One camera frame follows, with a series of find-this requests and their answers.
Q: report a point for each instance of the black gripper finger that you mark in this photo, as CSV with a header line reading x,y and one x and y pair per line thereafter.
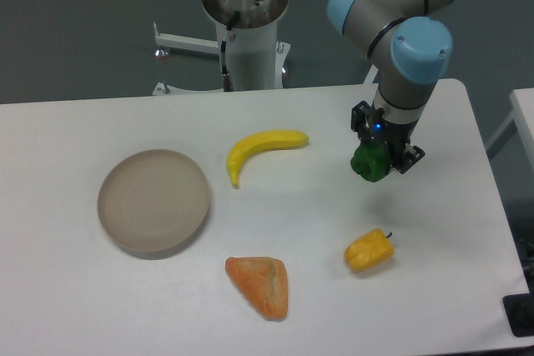
x,y
358,122
403,159

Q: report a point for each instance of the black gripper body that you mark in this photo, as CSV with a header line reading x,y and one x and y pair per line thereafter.
x,y
374,127

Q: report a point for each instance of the green bell pepper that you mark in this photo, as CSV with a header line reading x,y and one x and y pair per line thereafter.
x,y
371,161

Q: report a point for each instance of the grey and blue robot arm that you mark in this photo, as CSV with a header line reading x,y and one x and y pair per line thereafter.
x,y
409,49

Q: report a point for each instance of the yellow bell pepper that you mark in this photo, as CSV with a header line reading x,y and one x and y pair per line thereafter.
x,y
369,250

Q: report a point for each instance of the beige round plate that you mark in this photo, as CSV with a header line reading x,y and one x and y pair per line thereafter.
x,y
153,203

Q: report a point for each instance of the yellow banana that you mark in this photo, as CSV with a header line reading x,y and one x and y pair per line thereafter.
x,y
256,143

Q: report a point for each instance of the white side table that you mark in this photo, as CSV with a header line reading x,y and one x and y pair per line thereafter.
x,y
519,120

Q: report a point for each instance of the black box at edge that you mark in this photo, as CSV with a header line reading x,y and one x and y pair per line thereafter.
x,y
519,313

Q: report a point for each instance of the orange bread triangle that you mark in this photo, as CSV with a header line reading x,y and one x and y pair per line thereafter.
x,y
264,283

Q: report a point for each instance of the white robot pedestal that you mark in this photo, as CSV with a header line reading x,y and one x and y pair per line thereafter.
x,y
251,57

